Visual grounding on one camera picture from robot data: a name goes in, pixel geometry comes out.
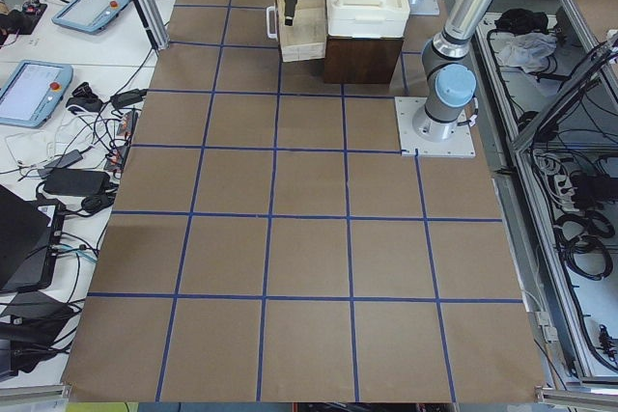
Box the white plastic crate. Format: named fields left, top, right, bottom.
left=325, top=0, right=409, bottom=39

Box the upper blue teach pendant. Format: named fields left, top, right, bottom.
left=51, top=0, right=131, bottom=34

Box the blue teach pendant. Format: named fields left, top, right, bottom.
left=51, top=0, right=131, bottom=34
left=1, top=60, right=73, bottom=128

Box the white crumpled cloth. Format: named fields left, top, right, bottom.
left=496, top=32, right=557, bottom=73

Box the lower blue teach pendant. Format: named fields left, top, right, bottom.
left=1, top=60, right=73, bottom=128

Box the black power adapter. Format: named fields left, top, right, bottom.
left=43, top=169, right=111, bottom=197

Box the black laptop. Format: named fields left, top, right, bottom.
left=1, top=187, right=66, bottom=294

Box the wooden drawer with white handle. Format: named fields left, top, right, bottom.
left=266, top=0, right=326, bottom=63

